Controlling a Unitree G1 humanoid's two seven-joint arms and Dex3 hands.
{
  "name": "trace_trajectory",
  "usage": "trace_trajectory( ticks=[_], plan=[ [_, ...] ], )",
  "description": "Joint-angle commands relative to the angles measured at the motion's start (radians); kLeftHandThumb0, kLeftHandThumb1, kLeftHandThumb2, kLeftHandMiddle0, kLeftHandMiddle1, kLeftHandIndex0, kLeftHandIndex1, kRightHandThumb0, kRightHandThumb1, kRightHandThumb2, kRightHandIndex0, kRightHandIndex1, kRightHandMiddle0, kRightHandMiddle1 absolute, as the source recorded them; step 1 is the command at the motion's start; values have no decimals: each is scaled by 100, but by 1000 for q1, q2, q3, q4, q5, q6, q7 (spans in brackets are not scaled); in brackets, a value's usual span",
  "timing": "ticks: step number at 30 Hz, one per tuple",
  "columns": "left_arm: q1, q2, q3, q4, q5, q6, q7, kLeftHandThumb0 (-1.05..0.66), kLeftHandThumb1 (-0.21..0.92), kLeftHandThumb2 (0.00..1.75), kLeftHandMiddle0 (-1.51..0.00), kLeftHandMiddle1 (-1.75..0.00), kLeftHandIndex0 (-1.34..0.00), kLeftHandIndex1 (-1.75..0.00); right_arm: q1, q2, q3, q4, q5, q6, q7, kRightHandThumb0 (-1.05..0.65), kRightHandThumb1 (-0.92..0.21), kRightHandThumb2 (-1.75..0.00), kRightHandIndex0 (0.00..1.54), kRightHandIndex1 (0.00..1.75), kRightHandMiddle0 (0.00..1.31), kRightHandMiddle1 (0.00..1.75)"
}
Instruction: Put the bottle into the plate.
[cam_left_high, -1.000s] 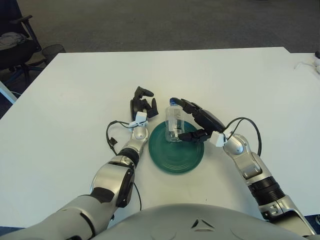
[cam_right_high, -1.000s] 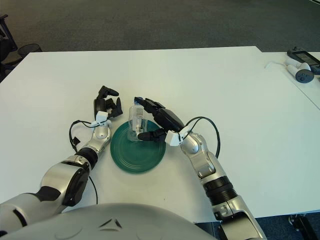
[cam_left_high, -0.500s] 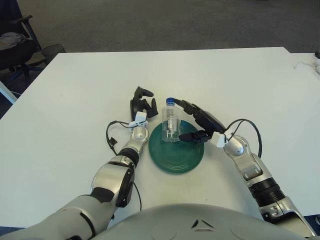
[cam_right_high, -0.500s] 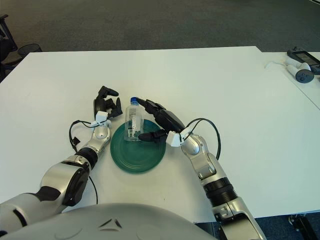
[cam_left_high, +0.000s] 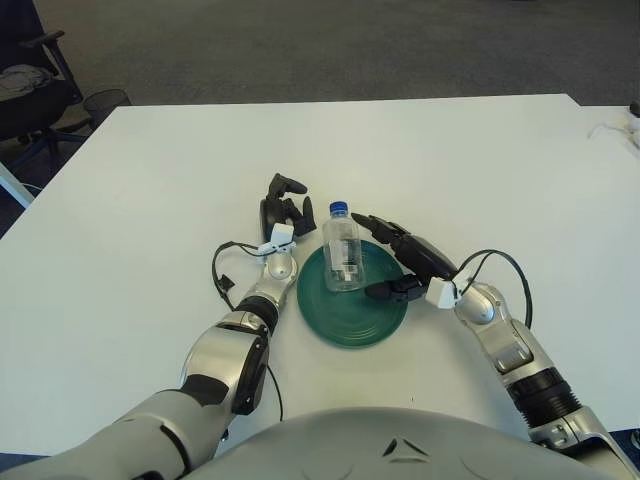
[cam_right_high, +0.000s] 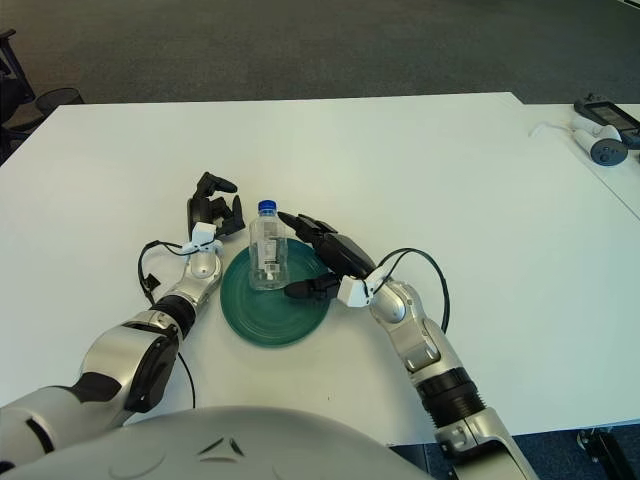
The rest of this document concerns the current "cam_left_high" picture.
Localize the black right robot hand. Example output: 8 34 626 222
351 212 459 304

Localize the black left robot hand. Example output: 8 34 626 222
258 172 316 244

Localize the clear bottle with blue cap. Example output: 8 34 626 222
322 200 364 293

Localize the green round plate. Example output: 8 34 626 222
296 238 410 350

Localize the grey robot torso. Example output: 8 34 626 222
187 407 616 480

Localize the white table leg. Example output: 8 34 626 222
0 162 35 209

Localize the black office chair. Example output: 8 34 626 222
0 0 94 166

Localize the grey cloth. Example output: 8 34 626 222
0 63 51 99

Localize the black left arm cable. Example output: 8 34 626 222
211 241 285 446

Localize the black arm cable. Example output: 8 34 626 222
211 241 285 446
457 249 534 331

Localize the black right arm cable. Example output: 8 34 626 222
457 249 534 331

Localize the black wire mesh wastebasket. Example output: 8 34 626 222
82 88 133 119

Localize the thin white cable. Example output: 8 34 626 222
587 122 636 141

